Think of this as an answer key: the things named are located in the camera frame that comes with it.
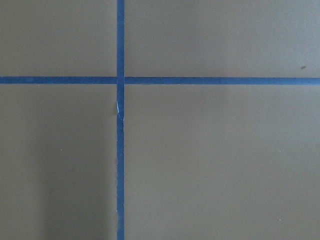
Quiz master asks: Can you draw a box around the blue tape strip lengthwise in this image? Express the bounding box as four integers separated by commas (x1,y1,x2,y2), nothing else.
116,0,125,240

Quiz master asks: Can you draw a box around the blue tape strip crosswise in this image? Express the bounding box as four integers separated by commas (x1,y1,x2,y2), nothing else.
0,76,320,86

